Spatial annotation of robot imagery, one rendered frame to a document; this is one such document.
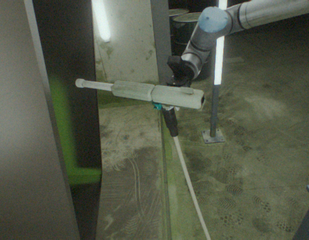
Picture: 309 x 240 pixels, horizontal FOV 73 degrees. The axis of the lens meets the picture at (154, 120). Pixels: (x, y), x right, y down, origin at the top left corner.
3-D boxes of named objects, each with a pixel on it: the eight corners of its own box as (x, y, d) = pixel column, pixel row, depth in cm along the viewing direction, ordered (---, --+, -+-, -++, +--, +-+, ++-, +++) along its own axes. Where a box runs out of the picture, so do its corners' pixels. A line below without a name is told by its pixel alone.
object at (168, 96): (209, 135, 73) (204, 84, 57) (204, 146, 70) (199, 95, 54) (102, 113, 95) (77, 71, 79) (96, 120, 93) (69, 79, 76)
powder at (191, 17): (168, 19, 311) (168, 17, 310) (202, 13, 319) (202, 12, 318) (181, 25, 267) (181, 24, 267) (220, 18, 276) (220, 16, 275)
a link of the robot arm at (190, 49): (194, 30, 83) (185, 50, 91) (184, 47, 76) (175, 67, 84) (215, 41, 83) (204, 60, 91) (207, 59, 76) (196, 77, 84)
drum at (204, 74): (170, 73, 361) (166, 16, 311) (201, 66, 370) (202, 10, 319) (183, 86, 314) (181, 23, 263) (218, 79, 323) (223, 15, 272)
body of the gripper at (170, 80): (186, 105, 73) (197, 83, 80) (183, 85, 67) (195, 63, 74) (166, 101, 76) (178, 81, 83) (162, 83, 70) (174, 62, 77)
